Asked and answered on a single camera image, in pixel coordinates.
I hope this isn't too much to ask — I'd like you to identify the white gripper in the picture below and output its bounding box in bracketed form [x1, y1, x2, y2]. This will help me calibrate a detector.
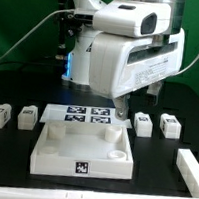
[89, 30, 185, 120]

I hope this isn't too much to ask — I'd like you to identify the white square tabletop tray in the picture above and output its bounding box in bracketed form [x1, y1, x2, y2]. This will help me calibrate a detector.
[30, 120, 134, 180]

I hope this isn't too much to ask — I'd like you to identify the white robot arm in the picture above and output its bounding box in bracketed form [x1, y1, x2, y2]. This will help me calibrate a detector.
[64, 0, 185, 120]

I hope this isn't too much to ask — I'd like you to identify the white sheet with markers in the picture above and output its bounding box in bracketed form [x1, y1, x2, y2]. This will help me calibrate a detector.
[39, 104, 132, 128]

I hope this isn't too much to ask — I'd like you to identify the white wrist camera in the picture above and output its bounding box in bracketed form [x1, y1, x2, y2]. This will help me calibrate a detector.
[91, 0, 161, 41]

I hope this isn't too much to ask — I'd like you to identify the grey camera on stand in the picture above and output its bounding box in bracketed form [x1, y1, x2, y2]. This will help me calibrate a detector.
[67, 8, 95, 25]

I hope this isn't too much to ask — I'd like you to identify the white camera cable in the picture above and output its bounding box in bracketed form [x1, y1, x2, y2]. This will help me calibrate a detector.
[0, 0, 76, 79]

